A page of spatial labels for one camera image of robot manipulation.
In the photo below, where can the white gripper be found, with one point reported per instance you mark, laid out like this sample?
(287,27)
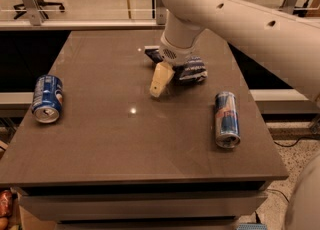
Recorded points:
(175,55)

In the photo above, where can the blue chip bag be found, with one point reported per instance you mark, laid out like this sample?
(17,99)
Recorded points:
(192,72)

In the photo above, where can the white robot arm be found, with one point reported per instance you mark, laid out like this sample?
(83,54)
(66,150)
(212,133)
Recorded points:
(286,45)

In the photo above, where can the red bull can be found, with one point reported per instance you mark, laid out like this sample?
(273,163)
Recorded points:
(227,133)

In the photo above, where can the blue pepsi can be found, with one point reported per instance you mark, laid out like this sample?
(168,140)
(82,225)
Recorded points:
(47,99)

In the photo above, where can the red snack bag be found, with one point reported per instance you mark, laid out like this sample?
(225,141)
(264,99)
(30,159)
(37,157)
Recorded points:
(6,202)

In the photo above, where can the grey table drawer unit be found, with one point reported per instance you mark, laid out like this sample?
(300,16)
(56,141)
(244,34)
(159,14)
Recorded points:
(160,206)

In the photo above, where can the left metal railing bracket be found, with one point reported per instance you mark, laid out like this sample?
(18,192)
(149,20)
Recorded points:
(33,12)

